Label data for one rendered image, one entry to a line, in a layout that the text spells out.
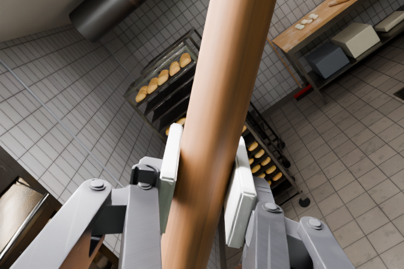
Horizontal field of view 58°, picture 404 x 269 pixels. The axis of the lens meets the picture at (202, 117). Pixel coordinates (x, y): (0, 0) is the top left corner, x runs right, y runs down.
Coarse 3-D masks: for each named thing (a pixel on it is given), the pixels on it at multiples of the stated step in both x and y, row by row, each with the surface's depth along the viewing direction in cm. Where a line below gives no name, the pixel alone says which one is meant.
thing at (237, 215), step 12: (240, 144) 21; (240, 156) 20; (240, 168) 18; (240, 180) 17; (252, 180) 17; (228, 192) 19; (240, 192) 16; (252, 192) 16; (228, 204) 18; (240, 204) 16; (252, 204) 16; (228, 216) 18; (240, 216) 16; (228, 228) 17; (240, 228) 16; (228, 240) 17; (240, 240) 17
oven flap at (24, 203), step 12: (12, 192) 179; (24, 192) 184; (36, 192) 189; (0, 204) 169; (12, 204) 173; (24, 204) 177; (36, 204) 182; (0, 216) 163; (12, 216) 167; (24, 216) 171; (0, 228) 158; (12, 228) 162; (24, 228) 164; (0, 240) 153; (12, 240) 154; (0, 252) 146
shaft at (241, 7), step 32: (224, 0) 16; (256, 0) 16; (224, 32) 16; (256, 32) 16; (224, 64) 16; (256, 64) 17; (192, 96) 18; (224, 96) 17; (192, 128) 18; (224, 128) 18; (192, 160) 18; (224, 160) 18; (192, 192) 19; (224, 192) 19; (192, 224) 19; (192, 256) 20
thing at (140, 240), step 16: (144, 176) 15; (128, 192) 15; (144, 192) 15; (128, 208) 14; (144, 208) 14; (128, 224) 13; (144, 224) 13; (128, 240) 12; (144, 240) 12; (160, 240) 12; (128, 256) 11; (144, 256) 11; (160, 256) 12
